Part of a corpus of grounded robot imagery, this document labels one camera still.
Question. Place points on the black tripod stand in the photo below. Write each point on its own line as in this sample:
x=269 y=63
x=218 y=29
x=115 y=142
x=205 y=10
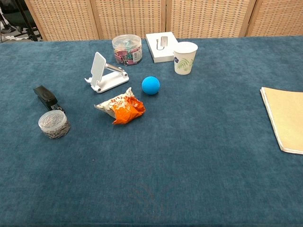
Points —
x=26 y=21

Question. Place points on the white folding phone stand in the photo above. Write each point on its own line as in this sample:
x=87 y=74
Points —
x=104 y=75

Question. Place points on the floral paper cup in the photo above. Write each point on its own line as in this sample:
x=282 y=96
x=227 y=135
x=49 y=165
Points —
x=185 y=58

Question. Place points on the woven rattan folding screen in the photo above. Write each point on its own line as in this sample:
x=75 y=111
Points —
x=151 y=19

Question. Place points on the white adapter box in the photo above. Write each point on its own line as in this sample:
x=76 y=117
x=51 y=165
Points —
x=161 y=47

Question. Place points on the clear paper clip jar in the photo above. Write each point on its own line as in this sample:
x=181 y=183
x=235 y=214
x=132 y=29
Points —
x=54 y=123

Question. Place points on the blue table cloth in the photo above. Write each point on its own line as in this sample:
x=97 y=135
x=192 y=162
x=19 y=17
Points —
x=151 y=151

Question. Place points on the clear binder clip jar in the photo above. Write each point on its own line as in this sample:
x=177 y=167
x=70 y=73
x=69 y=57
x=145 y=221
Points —
x=127 y=49

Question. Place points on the black stapler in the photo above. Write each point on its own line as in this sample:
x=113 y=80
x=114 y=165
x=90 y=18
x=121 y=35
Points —
x=46 y=97

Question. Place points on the orange crumpled snack bag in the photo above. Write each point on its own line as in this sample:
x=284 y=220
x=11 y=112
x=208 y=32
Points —
x=123 y=107

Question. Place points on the blue ball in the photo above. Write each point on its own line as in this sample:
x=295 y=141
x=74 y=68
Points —
x=150 y=85

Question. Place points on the tan paper notebook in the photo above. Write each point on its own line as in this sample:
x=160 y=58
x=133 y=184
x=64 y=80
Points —
x=287 y=118

